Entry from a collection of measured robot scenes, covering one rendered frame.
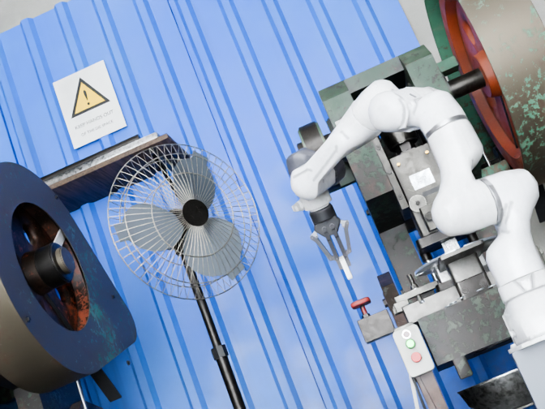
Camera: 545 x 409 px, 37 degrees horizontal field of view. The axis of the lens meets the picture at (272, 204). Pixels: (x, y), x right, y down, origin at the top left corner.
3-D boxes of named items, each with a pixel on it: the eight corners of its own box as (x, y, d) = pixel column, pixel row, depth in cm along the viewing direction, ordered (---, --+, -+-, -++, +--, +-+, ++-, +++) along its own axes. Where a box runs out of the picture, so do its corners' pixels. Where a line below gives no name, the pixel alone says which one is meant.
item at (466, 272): (503, 280, 233) (482, 237, 236) (457, 299, 234) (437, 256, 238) (496, 290, 257) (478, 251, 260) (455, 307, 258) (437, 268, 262)
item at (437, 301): (548, 268, 245) (539, 249, 247) (409, 325, 250) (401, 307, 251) (537, 281, 274) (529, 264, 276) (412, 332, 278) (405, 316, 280)
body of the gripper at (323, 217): (306, 215, 243) (319, 243, 245) (332, 204, 242) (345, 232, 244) (306, 210, 250) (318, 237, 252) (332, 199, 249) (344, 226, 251)
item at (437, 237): (481, 231, 259) (474, 216, 260) (422, 256, 261) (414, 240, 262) (478, 240, 274) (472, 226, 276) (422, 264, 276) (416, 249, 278)
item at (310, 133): (351, 165, 270) (326, 106, 276) (319, 178, 271) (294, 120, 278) (358, 182, 292) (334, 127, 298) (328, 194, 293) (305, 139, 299)
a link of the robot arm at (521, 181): (582, 253, 181) (532, 154, 187) (508, 281, 177) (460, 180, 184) (562, 265, 191) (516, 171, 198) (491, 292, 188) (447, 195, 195)
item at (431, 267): (416, 281, 269) (415, 279, 269) (499, 247, 266) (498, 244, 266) (414, 269, 241) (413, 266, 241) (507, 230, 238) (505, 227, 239)
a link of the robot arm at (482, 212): (474, 113, 191) (403, 137, 188) (525, 206, 183) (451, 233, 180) (463, 135, 202) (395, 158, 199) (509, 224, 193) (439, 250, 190)
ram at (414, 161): (466, 216, 256) (427, 133, 264) (422, 234, 257) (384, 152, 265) (465, 226, 272) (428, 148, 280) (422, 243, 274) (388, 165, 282)
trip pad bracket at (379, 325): (412, 368, 236) (385, 304, 242) (381, 381, 237) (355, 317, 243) (413, 368, 242) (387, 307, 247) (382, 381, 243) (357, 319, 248)
